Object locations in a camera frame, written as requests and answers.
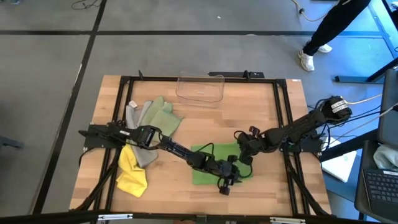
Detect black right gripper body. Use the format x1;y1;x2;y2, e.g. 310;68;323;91
238;130;273;156

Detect yellow microfiber towel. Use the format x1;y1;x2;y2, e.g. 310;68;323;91
116;143;149;198

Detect white box with green logo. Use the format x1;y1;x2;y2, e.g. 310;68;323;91
321;136;358;184

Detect dark grey chair foot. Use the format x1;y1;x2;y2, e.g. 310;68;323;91
0;135;25;150

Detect grey microfiber towel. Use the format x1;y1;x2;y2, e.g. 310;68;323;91
125;100;159;169

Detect grey open laptop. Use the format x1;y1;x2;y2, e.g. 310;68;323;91
354;68;398;223

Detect pale green microfiber towel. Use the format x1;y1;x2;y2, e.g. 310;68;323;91
139;95;183;138

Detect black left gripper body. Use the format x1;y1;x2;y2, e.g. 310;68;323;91
198;155;234;184

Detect beige floor cable with plug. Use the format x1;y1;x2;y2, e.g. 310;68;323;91
291;0;326;22

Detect black desk foot bar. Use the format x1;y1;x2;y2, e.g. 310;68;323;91
335;57;398;84

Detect black aluminium table frame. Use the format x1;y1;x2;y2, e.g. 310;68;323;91
70;70;332;218

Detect person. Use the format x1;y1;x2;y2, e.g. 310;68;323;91
297;0;371;72

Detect yellow power plug cable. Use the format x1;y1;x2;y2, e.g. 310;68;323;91
341;93;383;105

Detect black overhead crossbeam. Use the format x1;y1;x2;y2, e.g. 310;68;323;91
0;210;383;224

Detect black diagonal stand beam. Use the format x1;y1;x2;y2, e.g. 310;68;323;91
320;129;379;162

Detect bright green microfiber towel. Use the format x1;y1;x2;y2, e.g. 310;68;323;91
190;142;253;187

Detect clear plastic bin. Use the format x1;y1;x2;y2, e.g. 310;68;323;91
175;70;225;109

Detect pale crumpled cloth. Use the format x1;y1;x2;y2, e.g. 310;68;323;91
373;144;398;172

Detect silver metal bracket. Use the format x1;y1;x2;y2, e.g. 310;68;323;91
269;217;306;224
98;213;134;221

